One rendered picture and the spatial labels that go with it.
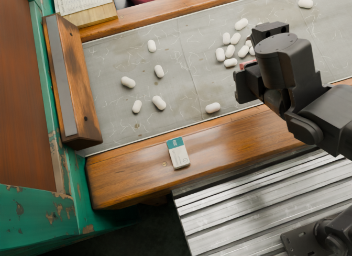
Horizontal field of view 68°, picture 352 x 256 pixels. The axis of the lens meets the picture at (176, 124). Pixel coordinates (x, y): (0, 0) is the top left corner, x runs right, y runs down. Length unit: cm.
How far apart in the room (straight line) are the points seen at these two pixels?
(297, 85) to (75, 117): 38
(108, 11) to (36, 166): 45
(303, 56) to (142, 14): 47
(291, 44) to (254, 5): 43
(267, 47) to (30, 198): 37
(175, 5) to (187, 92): 24
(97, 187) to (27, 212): 23
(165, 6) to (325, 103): 50
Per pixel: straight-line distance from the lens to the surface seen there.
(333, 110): 37
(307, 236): 68
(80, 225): 51
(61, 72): 58
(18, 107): 46
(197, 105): 62
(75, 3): 79
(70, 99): 54
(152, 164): 56
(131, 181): 56
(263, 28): 44
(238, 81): 49
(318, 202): 71
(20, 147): 43
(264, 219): 66
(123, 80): 64
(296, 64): 37
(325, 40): 79
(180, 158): 54
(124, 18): 74
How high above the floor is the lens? 131
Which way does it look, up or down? 71 degrees down
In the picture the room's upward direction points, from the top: 7 degrees counter-clockwise
